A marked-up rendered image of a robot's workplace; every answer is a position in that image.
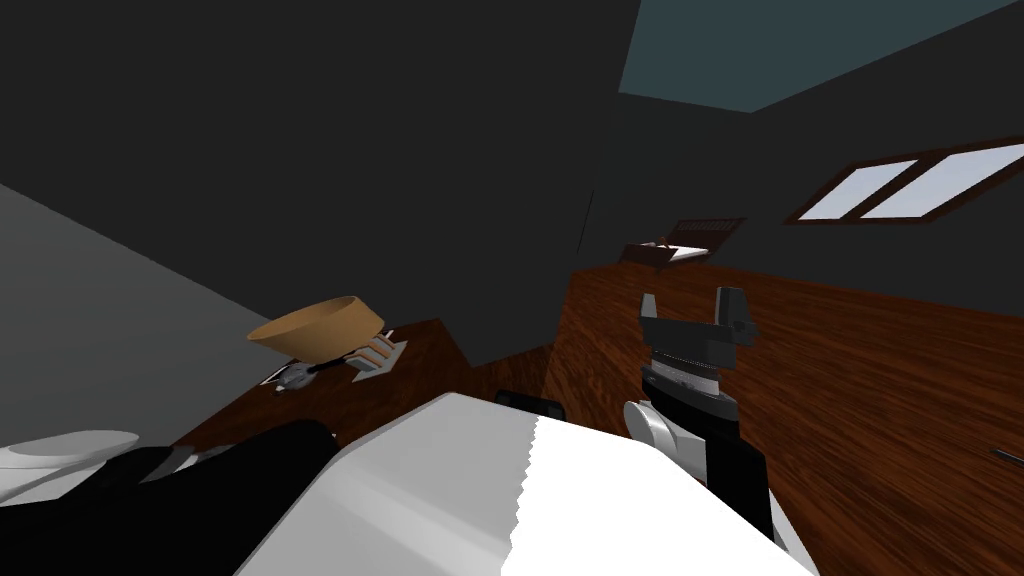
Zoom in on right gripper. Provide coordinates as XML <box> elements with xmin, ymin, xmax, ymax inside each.
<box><xmin>639</xmin><ymin>287</ymin><xmax>759</xmax><ymax>375</ymax></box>

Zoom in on brown wooden table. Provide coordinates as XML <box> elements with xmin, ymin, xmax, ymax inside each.
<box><xmin>171</xmin><ymin>317</ymin><xmax>481</xmax><ymax>451</ymax></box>

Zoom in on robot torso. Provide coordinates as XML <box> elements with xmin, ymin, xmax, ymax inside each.
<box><xmin>234</xmin><ymin>388</ymin><xmax>819</xmax><ymax>576</ymax></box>

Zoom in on tan wooden bowl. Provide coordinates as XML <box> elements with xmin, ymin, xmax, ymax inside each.
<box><xmin>246</xmin><ymin>295</ymin><xmax>387</xmax><ymax>363</ymax></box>

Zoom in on brown framed window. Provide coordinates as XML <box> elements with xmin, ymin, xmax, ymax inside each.
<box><xmin>782</xmin><ymin>139</ymin><xmax>1024</xmax><ymax>228</ymax></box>

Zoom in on grey utensil with black handle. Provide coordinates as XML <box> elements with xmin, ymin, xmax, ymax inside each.
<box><xmin>274</xmin><ymin>356</ymin><xmax>355</xmax><ymax>396</ymax></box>

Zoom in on white orange striped flat object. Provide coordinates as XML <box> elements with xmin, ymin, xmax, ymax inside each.
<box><xmin>348</xmin><ymin>329</ymin><xmax>410</xmax><ymax>384</ymax></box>

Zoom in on dark wooden bed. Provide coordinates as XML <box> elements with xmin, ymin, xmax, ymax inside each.
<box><xmin>619</xmin><ymin>216</ymin><xmax>747</xmax><ymax>272</ymax></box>

